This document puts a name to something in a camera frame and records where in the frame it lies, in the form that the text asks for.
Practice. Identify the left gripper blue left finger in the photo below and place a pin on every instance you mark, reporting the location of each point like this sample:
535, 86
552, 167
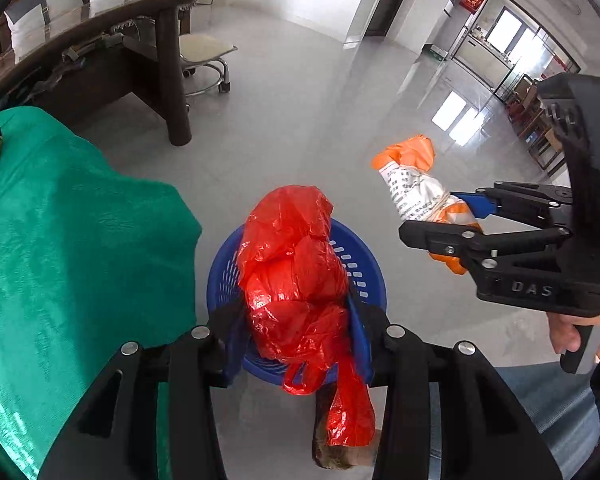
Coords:
112, 431

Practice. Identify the beige rolling stool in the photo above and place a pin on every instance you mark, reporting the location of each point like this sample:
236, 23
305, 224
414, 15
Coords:
204, 51

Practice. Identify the orange white plastic wrapper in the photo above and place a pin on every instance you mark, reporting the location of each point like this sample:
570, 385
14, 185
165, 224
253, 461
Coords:
405, 167

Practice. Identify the green patterned tablecloth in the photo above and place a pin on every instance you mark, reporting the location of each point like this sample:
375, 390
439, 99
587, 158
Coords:
89, 259

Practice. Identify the red plastic bag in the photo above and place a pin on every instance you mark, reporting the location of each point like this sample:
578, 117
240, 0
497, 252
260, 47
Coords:
296, 292

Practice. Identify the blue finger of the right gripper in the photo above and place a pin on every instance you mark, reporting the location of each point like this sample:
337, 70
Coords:
455, 244
527, 203

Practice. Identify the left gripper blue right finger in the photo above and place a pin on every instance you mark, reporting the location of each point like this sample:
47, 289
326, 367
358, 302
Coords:
485, 432

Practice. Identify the dark wooden long table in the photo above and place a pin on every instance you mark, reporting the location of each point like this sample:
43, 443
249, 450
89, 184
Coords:
91, 57

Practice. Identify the person's right hand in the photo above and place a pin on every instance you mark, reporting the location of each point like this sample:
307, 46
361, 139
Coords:
564, 334

